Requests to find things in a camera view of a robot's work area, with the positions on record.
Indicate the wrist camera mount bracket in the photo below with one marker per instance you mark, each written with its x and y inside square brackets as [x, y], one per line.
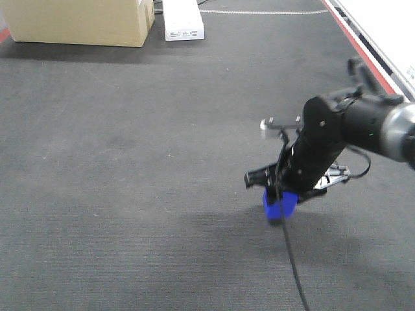
[271, 129]

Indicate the brown cardboard box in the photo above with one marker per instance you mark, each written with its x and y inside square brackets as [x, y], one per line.
[107, 23]

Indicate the blue plastic block part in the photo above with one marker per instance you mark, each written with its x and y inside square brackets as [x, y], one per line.
[274, 209]

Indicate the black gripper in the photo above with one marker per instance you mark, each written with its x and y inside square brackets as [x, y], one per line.
[319, 143]

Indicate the white conveyor side rail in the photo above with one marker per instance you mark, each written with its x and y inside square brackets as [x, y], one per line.
[382, 32]

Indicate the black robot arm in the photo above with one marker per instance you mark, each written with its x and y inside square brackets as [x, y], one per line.
[363, 116]

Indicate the white long carton box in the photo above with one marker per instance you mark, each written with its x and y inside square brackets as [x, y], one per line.
[182, 20]

